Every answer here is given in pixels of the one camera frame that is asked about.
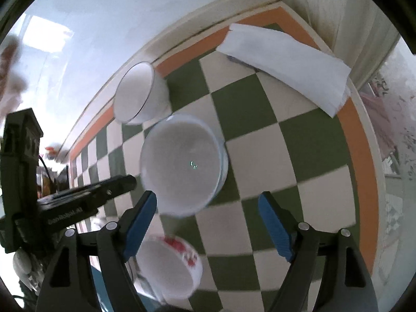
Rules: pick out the checkered green white tablecloth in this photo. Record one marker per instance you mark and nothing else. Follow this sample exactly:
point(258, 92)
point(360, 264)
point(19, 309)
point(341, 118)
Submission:
point(319, 168)

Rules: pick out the white bowl blue floral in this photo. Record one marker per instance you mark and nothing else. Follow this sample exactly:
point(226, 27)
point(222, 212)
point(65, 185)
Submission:
point(185, 163)

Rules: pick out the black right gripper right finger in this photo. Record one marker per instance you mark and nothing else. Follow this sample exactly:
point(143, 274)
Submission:
point(346, 283)

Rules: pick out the white bowl far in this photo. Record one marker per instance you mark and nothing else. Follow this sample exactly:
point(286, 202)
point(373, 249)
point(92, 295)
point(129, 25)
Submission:
point(142, 94)

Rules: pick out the white bowl red floral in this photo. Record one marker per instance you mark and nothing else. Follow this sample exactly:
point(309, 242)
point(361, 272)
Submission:
point(171, 265)

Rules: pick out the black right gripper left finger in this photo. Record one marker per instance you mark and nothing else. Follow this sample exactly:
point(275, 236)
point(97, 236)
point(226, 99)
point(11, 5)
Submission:
point(68, 284)

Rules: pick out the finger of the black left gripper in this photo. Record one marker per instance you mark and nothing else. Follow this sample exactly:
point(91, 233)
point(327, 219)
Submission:
point(85, 199)

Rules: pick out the folded white paper towel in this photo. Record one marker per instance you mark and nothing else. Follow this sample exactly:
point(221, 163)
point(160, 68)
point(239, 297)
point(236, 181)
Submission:
point(320, 77)

